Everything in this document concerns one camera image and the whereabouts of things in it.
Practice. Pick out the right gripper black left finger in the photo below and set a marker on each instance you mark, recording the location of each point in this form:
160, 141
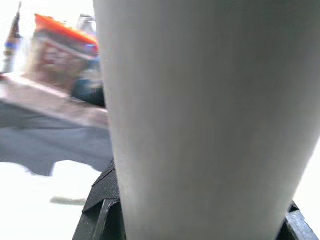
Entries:
102, 207

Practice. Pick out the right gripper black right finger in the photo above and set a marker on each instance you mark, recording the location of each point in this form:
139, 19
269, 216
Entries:
298, 225

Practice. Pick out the white plastic table leg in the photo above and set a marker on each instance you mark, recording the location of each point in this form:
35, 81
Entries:
200, 112

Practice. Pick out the black tablecloth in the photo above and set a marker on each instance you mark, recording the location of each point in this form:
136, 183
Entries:
50, 142

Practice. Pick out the black plastic bag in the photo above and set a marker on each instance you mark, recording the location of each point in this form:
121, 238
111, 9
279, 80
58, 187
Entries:
90, 92

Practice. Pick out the beige cloth covered bench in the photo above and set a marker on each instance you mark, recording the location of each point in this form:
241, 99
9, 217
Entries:
37, 100

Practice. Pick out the orange lidded storage box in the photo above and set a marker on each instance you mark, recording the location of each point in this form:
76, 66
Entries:
60, 52

